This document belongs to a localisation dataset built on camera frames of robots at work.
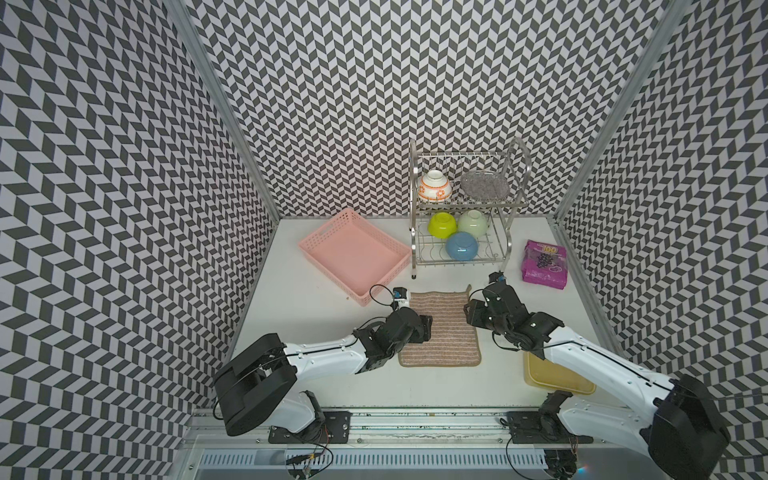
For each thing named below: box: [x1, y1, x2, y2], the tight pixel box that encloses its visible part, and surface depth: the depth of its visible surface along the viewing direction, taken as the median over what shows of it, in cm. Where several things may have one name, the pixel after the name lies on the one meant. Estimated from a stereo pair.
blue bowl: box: [445, 232, 479, 261], surface depth 103 cm
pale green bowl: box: [456, 209, 488, 238], surface depth 107 cm
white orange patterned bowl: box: [418, 169, 453, 203], surface depth 86 cm
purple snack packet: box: [521, 239, 568, 290], surface depth 101 cm
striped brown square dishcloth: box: [398, 284, 481, 368], surface depth 88 cm
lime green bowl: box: [428, 212, 457, 239], surface depth 108 cm
